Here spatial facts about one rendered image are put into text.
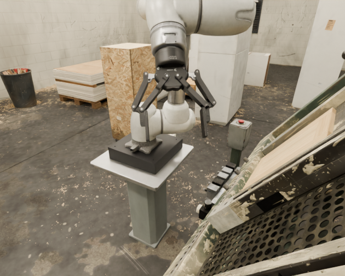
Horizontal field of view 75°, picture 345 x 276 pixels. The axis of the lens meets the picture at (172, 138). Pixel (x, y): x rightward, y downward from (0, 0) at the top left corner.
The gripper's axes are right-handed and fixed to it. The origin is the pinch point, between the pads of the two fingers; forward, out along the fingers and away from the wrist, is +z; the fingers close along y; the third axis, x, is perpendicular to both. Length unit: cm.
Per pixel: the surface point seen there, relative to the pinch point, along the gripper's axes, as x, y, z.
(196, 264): 21.6, 5.0, 37.5
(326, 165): -4.0, 32.8, 10.0
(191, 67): 435, 94, -225
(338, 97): 33, 73, -16
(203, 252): 24.6, 8.2, 35.1
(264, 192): 9.8, 24.3, 16.3
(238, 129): 89, 50, -15
